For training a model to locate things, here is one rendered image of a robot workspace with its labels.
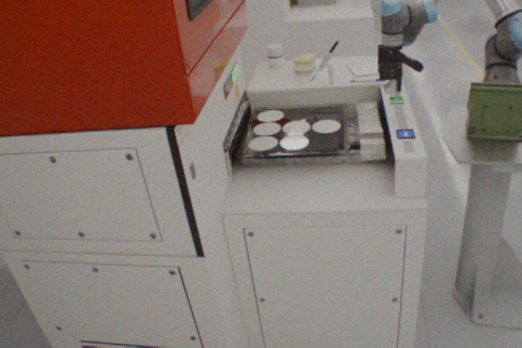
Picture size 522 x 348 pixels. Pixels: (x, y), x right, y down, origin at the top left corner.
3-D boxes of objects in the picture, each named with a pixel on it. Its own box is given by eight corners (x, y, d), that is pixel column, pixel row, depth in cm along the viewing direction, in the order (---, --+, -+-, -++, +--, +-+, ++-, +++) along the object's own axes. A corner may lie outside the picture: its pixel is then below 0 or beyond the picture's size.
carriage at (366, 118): (361, 160, 160) (361, 153, 158) (357, 113, 191) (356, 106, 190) (385, 160, 159) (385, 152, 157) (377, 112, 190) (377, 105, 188)
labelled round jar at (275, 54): (267, 69, 214) (265, 48, 209) (269, 63, 220) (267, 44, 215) (283, 68, 212) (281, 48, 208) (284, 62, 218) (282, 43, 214)
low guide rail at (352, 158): (242, 167, 172) (241, 160, 170) (243, 163, 173) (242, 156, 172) (386, 161, 163) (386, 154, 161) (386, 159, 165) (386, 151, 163)
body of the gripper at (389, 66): (377, 74, 171) (377, 41, 165) (401, 73, 170) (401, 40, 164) (379, 81, 165) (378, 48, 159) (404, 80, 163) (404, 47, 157)
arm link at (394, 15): (409, 1, 151) (385, 4, 150) (409, 33, 156) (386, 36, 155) (399, -4, 157) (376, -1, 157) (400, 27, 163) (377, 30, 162)
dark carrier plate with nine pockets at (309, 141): (241, 154, 164) (241, 153, 164) (256, 110, 194) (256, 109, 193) (345, 150, 158) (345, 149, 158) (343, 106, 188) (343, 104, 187)
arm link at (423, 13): (423, 13, 166) (395, 16, 165) (434, -5, 155) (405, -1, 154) (430, 32, 164) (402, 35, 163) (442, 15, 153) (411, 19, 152)
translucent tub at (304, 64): (294, 75, 204) (293, 60, 201) (299, 68, 210) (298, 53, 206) (310, 76, 201) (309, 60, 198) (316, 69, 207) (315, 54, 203)
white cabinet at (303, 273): (254, 372, 189) (220, 215, 149) (279, 226, 271) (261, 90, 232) (414, 375, 178) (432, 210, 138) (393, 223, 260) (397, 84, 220)
